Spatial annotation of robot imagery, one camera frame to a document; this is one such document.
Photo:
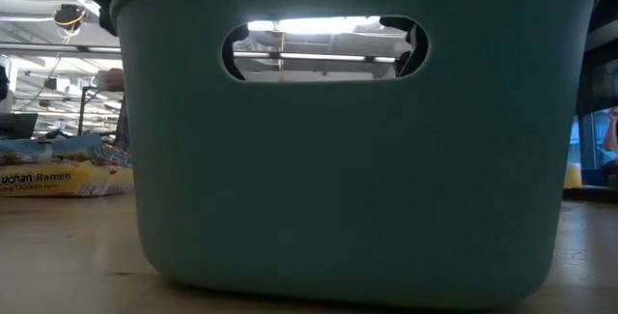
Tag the teal green plastic bin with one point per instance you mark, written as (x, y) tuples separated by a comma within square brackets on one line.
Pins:
[(338, 183)]

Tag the yellow creamy chicken ramen pack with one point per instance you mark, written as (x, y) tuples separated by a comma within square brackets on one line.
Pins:
[(58, 181)]

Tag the black ceiling-hung box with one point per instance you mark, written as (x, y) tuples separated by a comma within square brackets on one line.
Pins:
[(50, 83)]

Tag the yellow container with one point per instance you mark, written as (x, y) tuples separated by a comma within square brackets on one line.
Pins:
[(573, 176)]

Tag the long ceiling light beam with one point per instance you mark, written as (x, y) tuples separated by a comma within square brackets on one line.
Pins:
[(58, 49)]

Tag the black monitor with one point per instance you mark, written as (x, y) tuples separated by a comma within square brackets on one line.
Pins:
[(17, 125)]

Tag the black metal stand frame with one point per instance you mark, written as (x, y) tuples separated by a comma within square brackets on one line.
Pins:
[(80, 111)]

